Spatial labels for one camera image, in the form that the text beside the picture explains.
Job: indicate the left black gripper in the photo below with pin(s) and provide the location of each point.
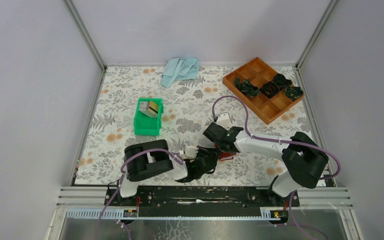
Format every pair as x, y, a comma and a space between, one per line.
214, 152

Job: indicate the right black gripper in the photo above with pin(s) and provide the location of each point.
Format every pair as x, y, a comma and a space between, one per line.
228, 129

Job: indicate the red leather card holder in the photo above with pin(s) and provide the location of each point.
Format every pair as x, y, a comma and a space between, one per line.
226, 155

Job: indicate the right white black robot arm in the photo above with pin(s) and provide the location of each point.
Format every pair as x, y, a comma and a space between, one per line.
304, 160

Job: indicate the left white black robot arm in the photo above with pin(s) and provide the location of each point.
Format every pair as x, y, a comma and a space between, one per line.
149, 159

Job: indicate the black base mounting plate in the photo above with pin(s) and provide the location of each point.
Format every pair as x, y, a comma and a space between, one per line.
194, 201

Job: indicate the dark rolled sock left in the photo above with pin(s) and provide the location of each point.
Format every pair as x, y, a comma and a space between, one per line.
246, 88

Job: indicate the dark rolled sock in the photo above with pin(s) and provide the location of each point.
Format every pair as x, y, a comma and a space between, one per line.
293, 92
269, 90
281, 82
246, 88

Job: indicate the orange compartment tray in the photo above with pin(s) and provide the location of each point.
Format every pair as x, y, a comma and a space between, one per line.
258, 72

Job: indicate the dark rolled sock middle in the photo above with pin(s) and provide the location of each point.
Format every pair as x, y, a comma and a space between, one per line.
269, 90

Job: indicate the green plastic bin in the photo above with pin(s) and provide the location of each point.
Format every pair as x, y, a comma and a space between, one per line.
147, 126

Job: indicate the dark rolled sock top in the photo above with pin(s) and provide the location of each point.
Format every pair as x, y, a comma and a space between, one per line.
281, 82

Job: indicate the dark rolled sock right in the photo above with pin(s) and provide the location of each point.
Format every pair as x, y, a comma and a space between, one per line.
293, 92

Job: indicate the light blue cloth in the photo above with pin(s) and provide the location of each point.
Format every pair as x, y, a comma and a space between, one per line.
180, 69

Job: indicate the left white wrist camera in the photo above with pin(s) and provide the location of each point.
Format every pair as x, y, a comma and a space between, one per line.
189, 152

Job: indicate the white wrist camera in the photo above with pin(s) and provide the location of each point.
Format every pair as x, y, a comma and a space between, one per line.
189, 152
224, 121

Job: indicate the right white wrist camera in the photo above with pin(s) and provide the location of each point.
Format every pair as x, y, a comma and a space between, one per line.
224, 121

